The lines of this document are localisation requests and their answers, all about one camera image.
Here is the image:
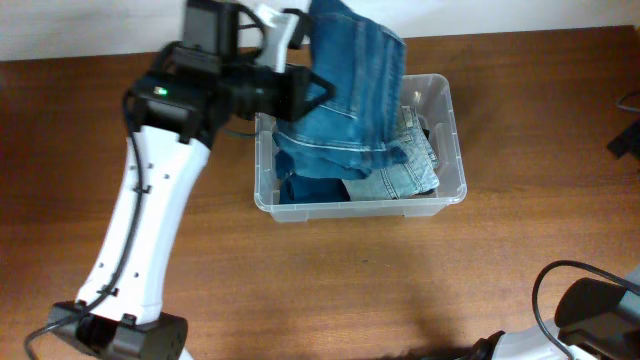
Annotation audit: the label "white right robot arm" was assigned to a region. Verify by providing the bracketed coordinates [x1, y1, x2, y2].
[468, 260, 639, 359]

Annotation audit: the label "light blue jeans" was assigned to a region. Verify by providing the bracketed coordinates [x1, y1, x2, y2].
[343, 105, 440, 201]

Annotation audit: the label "dark blue jeans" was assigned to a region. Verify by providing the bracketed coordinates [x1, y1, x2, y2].
[273, 0, 407, 180]

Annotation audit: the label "small black garment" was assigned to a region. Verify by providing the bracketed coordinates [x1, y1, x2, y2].
[420, 128, 434, 196]

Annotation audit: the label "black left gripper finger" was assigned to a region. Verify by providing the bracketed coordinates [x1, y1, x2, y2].
[282, 8, 313, 50]
[301, 68, 336, 117]

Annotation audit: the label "blue garment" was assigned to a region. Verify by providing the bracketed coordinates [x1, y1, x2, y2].
[275, 151, 350, 205]

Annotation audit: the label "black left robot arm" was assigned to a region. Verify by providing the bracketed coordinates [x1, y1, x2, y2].
[46, 1, 335, 359]

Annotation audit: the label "clear plastic storage bin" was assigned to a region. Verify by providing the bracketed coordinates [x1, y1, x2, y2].
[254, 74, 467, 223]

